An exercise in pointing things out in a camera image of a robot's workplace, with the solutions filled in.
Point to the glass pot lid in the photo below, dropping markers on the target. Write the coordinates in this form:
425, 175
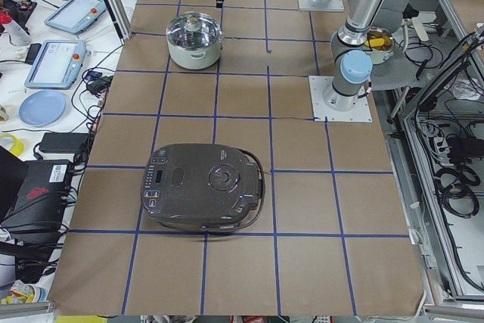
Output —
193, 31

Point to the white pot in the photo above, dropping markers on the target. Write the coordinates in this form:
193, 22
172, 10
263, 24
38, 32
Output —
197, 59

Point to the blue teach pendant upper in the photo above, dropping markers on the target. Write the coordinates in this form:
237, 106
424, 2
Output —
76, 16

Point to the blue teach pendant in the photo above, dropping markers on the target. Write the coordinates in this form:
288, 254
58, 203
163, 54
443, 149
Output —
57, 64
76, 16

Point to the steel bowl with yellow item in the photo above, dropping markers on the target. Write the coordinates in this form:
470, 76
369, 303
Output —
379, 45

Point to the blue teach pendant lower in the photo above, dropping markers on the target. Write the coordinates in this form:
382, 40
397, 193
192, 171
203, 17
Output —
57, 64

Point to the red white spray bottle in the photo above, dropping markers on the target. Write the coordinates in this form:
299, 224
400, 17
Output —
18, 36

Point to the dark grey rice cooker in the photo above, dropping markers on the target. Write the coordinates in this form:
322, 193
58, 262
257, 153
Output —
203, 187

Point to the light blue plate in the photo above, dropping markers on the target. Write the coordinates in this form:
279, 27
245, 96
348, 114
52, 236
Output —
42, 108

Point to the black power adapter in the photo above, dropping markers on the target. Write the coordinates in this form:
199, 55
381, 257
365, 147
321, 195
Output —
62, 142

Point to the yellow tape roll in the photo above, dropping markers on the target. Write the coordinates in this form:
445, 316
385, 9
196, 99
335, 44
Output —
12, 144

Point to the black red box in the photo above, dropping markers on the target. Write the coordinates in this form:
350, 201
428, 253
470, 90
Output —
39, 202

